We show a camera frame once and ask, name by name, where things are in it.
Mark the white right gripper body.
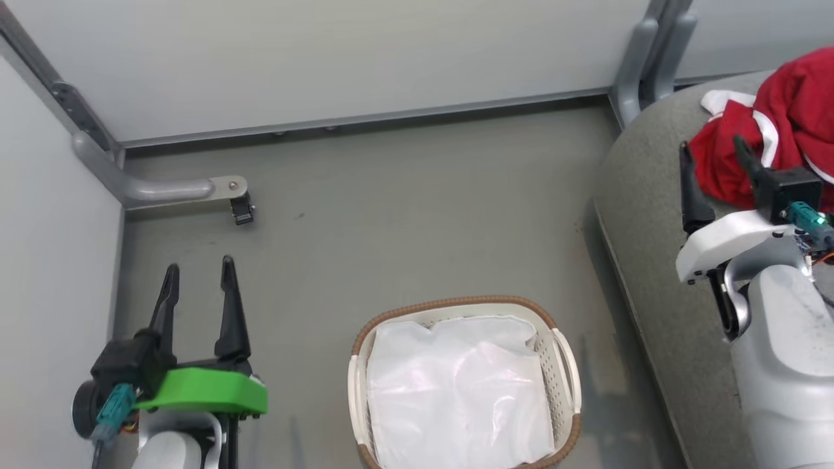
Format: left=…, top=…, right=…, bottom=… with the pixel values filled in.
left=676, top=208, right=805, bottom=285

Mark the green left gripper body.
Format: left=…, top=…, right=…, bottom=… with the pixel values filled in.
left=134, top=355, right=269, bottom=432

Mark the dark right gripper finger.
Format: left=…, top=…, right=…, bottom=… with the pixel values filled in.
left=733, top=135, right=777, bottom=210
left=679, top=141, right=716, bottom=235

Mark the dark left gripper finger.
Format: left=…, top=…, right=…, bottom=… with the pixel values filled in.
left=147, top=263, right=180, bottom=343
left=214, top=255, right=253, bottom=365

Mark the red and white shirt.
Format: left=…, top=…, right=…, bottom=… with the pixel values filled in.
left=689, top=47, right=834, bottom=212

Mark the grey fabric sofa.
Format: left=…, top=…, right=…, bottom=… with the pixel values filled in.
left=593, top=68, right=834, bottom=469

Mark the black caster wheel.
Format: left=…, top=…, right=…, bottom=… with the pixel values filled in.
left=229, top=194, right=256, bottom=226

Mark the long grey partition foot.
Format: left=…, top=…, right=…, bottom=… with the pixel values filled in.
left=72, top=130, right=250, bottom=209

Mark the short grey partition foot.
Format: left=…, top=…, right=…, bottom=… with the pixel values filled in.
left=612, top=18, right=660, bottom=128
left=642, top=13, right=698, bottom=104

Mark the white laundry basket brown rim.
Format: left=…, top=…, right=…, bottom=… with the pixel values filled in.
left=347, top=295, right=582, bottom=469

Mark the white basket liner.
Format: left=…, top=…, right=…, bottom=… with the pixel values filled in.
left=366, top=315, right=556, bottom=468

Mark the teal right camera cable plug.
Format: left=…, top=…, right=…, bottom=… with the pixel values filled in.
left=785, top=202, right=834, bottom=261

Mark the teal camera cable plug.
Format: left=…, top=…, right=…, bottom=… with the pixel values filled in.
left=785, top=202, right=834, bottom=261
left=90, top=383, right=139, bottom=469

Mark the teal left camera cable plug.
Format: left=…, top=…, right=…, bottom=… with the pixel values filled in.
left=90, top=383, right=139, bottom=469

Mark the grey double partition post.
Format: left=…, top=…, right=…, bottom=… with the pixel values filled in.
left=642, top=0, right=695, bottom=20

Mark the dark metal hinge bracket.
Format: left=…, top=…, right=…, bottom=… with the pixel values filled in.
left=52, top=81, right=113, bottom=152

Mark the grey partition bottom rail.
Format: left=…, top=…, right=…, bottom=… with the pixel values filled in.
left=121, top=88, right=613, bottom=149

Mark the grey partition post with hinge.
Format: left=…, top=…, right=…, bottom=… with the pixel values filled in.
left=0, top=0, right=124, bottom=167

